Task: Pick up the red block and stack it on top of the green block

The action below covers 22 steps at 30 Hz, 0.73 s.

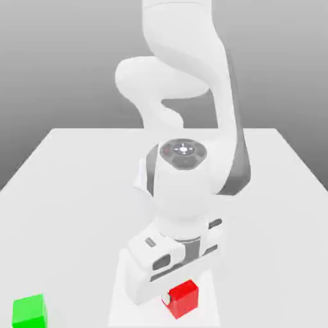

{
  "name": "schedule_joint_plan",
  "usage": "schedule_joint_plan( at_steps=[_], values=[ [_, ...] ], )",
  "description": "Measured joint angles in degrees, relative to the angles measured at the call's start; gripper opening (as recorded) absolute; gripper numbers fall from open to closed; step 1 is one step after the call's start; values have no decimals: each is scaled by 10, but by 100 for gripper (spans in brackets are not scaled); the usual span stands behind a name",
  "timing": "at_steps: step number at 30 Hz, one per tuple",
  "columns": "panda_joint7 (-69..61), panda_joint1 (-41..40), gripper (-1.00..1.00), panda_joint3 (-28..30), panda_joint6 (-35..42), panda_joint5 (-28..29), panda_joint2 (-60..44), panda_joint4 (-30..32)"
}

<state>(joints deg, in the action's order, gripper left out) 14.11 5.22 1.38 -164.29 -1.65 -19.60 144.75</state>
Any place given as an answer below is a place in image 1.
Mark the small red cube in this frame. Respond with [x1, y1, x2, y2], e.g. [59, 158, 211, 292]
[161, 279, 200, 320]

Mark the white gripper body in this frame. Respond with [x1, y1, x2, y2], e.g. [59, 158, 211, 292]
[124, 227, 224, 306]

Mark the small green cube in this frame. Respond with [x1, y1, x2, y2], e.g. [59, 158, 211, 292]
[12, 293, 49, 328]

